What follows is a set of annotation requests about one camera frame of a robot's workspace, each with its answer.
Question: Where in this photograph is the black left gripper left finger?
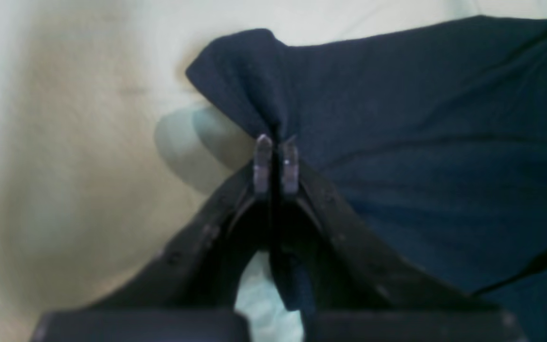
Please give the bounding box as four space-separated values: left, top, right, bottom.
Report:
32 135 274 342

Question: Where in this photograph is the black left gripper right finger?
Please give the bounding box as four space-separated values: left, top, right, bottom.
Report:
278 139 527 342

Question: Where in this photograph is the dark navy T-shirt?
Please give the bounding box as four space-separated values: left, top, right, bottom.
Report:
186 14 547 342

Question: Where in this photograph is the light green table cloth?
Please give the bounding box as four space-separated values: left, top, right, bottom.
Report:
0 0 547 342

